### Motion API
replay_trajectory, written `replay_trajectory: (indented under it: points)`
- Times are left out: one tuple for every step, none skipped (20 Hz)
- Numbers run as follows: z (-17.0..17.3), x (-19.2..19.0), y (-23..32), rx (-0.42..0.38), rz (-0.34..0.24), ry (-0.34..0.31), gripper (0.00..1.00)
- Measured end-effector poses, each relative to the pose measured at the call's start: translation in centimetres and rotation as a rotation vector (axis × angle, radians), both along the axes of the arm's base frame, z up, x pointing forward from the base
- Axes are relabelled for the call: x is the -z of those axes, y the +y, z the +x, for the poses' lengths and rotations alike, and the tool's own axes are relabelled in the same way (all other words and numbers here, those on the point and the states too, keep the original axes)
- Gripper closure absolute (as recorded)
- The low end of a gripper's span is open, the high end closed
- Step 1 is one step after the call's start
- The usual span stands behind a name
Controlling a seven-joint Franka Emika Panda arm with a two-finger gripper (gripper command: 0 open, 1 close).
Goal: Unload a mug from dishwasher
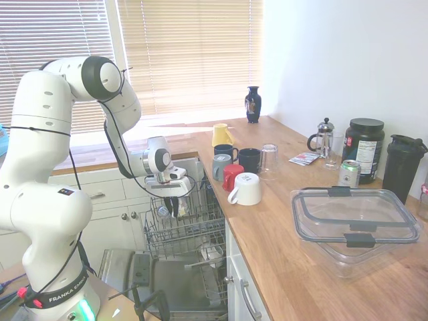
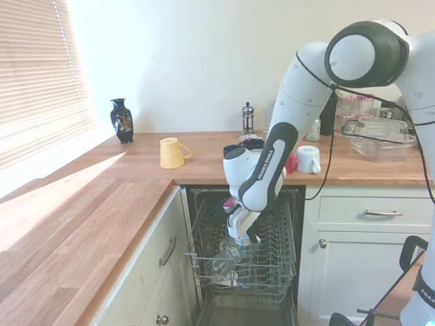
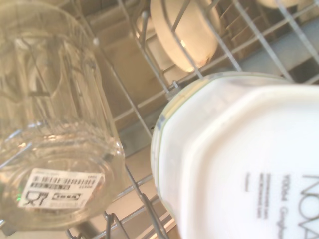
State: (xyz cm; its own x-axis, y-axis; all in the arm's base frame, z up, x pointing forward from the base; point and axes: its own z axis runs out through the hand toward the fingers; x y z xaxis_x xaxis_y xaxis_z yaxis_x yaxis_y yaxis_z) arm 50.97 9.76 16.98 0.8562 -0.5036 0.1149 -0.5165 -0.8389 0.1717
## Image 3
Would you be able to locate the white mug with printed base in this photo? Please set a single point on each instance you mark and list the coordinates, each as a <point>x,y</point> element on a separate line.
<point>236,149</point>

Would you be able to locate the built-in dishwasher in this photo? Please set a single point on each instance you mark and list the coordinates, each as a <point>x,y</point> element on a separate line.
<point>119,64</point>

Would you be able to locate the white plate in rack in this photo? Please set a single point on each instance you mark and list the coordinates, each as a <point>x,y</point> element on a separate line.
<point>199,37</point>

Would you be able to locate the clear glass in rack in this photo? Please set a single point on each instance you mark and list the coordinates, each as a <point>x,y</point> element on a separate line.
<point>62,124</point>

